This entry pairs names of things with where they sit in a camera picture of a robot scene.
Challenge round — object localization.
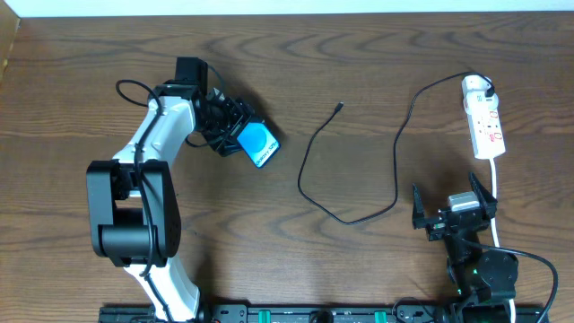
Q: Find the white USB charger plug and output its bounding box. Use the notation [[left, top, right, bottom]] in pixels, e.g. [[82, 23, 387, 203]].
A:
[[461, 74, 495, 98]]

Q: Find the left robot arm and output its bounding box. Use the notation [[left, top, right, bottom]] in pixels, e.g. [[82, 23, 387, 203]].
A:
[[86, 80, 280, 322]]

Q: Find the brown cardboard panel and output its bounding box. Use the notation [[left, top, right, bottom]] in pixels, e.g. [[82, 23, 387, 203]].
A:
[[0, 0, 21, 79]]

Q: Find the black USB charging cable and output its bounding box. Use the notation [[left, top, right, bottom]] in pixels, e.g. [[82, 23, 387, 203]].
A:
[[297, 71, 496, 226]]

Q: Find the blue Galaxy smartphone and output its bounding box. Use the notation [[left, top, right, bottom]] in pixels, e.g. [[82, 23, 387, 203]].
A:
[[237, 123, 281, 168]]

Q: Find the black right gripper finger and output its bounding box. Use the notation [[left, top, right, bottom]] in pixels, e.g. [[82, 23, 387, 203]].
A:
[[412, 184, 426, 230], [468, 172, 498, 220]]

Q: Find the white power strip cord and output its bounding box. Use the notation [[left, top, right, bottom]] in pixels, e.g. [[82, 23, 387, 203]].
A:
[[488, 157, 517, 323]]

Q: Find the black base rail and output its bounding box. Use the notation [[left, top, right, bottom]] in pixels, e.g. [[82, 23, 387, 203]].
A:
[[98, 303, 549, 323]]

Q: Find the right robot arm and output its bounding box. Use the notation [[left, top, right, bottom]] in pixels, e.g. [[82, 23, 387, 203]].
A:
[[412, 173, 518, 322]]

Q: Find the white power strip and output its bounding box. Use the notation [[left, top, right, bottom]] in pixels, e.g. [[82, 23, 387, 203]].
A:
[[463, 93, 506, 160]]

